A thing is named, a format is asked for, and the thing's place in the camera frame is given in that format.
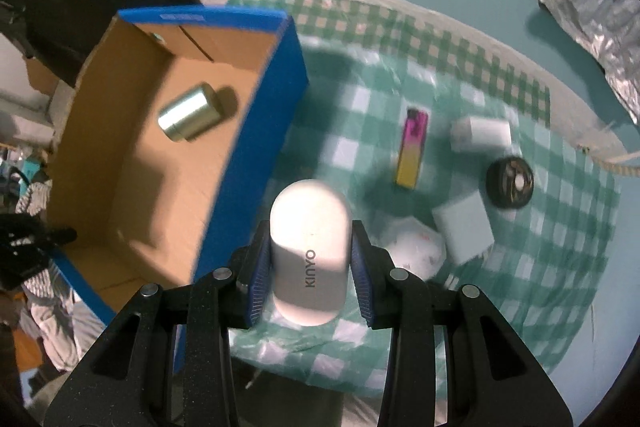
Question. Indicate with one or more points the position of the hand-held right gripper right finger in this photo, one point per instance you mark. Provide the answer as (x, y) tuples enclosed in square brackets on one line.
[(361, 272)]

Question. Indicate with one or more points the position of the white charger plug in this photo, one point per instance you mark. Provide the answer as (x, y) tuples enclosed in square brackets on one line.
[(482, 134)]

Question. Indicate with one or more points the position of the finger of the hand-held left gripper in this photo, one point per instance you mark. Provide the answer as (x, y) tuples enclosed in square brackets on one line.
[(25, 252)]

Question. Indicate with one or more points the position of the small-check green cloth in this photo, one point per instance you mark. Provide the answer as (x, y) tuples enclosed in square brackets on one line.
[(380, 22)]

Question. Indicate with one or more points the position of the large-check green plastic tablecloth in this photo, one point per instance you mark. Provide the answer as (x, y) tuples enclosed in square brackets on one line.
[(350, 147)]

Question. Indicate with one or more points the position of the black round disc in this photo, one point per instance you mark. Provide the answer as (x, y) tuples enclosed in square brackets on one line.
[(500, 187)]

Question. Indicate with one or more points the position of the white tissue packet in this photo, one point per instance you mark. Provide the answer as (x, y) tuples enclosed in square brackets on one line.
[(415, 252)]

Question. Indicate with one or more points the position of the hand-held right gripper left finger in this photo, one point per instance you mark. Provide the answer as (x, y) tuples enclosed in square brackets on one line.
[(260, 267)]

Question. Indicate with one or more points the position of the purple and yellow lighter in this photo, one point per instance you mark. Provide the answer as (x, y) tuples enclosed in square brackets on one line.
[(412, 147)]

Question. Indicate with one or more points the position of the crinkled silver foil sheet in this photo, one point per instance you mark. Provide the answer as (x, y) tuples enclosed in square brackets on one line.
[(595, 7)]

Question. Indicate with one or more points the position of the white square box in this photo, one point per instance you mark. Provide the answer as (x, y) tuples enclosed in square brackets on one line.
[(462, 229)]

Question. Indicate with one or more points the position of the silver metal tin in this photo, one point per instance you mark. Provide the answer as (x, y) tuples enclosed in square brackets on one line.
[(190, 113)]

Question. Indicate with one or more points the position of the blue cardboard box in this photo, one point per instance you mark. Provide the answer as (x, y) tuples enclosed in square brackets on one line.
[(150, 187)]

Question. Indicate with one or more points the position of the white capsule-shaped case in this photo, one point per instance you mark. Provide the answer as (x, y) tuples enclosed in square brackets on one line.
[(307, 232)]

